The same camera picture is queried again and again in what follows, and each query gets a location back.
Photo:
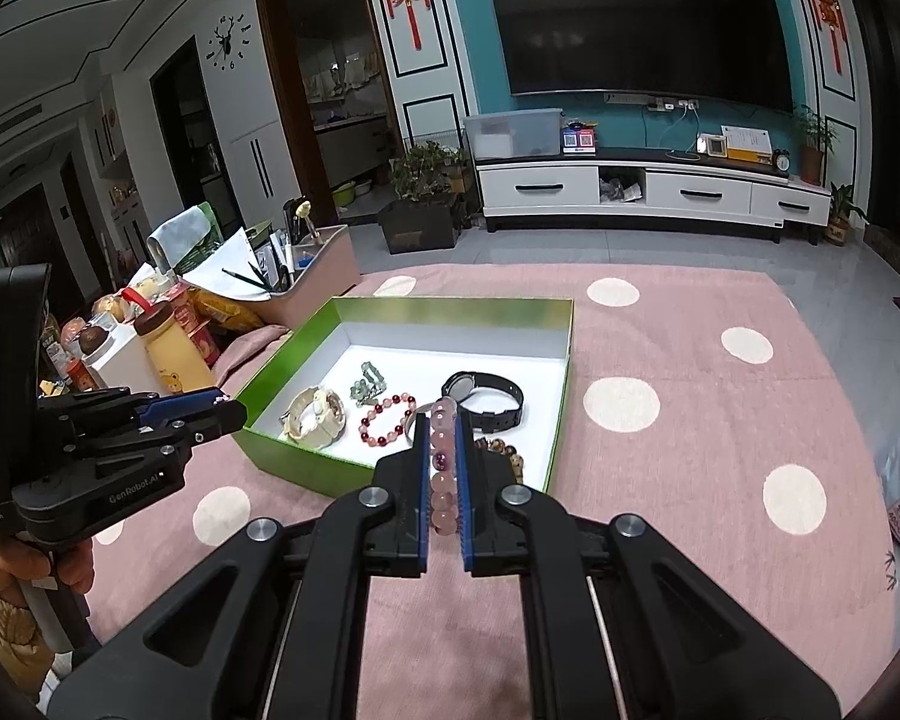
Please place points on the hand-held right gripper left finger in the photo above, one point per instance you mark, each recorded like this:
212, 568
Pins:
420, 495

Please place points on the clear plastic storage box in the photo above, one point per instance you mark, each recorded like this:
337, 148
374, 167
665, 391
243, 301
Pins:
510, 135

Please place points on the red hanging knot ornament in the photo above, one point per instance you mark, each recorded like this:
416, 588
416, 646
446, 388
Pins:
825, 0

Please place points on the white television cabinet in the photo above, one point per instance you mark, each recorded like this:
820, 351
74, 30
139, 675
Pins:
540, 191

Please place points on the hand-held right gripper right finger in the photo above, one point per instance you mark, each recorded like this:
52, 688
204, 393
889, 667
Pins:
471, 495

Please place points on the pink polka-dot blanket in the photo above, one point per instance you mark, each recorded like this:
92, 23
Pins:
682, 465

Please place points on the green cardboard box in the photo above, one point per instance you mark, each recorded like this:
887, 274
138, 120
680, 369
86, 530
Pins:
292, 461

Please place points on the beige storage bin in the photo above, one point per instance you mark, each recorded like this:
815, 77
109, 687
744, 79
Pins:
322, 277

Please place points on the black wrist watch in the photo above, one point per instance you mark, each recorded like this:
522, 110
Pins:
506, 397

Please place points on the white paper sheet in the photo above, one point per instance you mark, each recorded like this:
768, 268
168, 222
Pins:
221, 262

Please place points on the white power strip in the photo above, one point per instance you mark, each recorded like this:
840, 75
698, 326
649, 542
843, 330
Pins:
652, 101

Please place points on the person's left hand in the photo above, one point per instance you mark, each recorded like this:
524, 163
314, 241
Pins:
15, 564

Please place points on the black antler wall clock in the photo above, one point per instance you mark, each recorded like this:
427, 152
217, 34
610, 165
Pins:
229, 41

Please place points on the small white device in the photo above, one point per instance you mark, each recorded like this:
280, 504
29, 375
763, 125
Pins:
709, 145

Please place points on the yellow flat box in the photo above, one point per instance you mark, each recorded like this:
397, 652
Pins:
746, 142

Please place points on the white wrist watch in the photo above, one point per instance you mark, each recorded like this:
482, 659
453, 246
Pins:
322, 412

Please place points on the black alarm clock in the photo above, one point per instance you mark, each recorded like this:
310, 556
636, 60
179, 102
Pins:
781, 161

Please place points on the tall potted plant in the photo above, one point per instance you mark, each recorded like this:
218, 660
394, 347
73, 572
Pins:
811, 150

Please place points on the black television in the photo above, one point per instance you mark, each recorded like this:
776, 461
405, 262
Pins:
645, 30

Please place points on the small potted plant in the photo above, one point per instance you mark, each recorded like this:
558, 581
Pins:
842, 221

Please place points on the dark thin bangle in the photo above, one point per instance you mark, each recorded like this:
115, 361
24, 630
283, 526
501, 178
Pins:
411, 424

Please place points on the bunch of pens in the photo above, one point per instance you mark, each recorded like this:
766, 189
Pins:
281, 262

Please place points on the leafy plant in dark planter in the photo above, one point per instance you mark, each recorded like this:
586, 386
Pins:
420, 202

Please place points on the brown round fruit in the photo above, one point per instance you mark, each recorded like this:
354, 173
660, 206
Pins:
95, 339

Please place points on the yellow snack bag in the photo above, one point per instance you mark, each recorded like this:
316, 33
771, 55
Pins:
229, 309

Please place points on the yellow bear bottle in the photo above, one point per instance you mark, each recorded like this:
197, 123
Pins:
180, 360

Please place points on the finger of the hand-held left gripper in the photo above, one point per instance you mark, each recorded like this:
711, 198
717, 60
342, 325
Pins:
180, 405
210, 424

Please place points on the green plastic basins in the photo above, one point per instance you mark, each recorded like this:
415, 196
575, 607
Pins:
351, 193

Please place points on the person's left forearm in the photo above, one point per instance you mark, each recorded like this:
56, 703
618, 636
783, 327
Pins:
0, 641

